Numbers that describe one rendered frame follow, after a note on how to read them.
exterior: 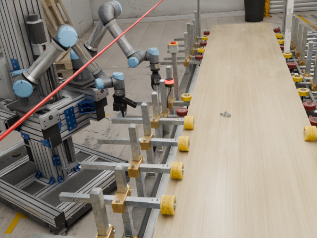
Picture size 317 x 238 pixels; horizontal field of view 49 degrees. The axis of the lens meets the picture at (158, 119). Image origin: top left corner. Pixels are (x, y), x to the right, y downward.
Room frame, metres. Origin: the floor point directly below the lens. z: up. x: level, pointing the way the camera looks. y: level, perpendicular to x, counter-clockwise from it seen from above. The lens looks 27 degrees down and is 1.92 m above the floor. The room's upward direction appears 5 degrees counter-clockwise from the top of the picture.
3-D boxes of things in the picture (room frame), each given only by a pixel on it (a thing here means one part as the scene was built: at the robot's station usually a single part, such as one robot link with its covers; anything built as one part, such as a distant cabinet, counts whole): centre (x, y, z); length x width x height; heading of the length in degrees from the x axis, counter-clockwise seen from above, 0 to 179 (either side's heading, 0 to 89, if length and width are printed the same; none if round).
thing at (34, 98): (2.20, 0.86, 1.09); 0.15 x 0.15 x 0.10
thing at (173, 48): (2.70, -0.17, 1.18); 0.07 x 0.07 x 0.08; 76
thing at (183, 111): (2.14, -0.17, 0.85); 0.08 x 0.08 x 0.11
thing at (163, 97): (2.21, -0.05, 0.87); 0.04 x 0.04 x 0.48; 76
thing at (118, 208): (1.21, 0.19, 0.95); 0.14 x 0.06 x 0.05; 166
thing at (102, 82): (2.23, 0.35, 1.12); 0.11 x 0.11 x 0.08; 16
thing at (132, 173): (1.46, 0.13, 0.95); 0.14 x 0.06 x 0.05; 166
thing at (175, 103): (2.43, -0.03, 0.84); 0.44 x 0.03 x 0.04; 76
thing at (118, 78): (2.24, 0.25, 1.12); 0.09 x 0.08 x 0.11; 106
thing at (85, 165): (1.45, 0.17, 0.95); 0.50 x 0.04 x 0.04; 76
